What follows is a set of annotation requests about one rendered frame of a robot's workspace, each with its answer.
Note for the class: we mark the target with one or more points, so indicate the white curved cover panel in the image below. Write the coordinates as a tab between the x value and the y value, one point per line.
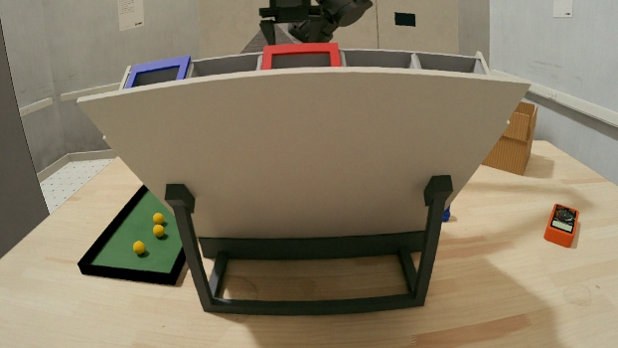
307	161

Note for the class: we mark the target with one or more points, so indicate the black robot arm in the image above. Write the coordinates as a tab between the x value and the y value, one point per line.
342	12

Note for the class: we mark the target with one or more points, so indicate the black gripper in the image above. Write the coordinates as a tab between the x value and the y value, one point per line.
287	16

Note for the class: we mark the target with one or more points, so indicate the green tray with black rim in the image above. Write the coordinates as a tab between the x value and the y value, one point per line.
113	249

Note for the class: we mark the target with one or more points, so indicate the yellow marble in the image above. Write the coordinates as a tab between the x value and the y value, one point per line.
158	231
158	219
139	248

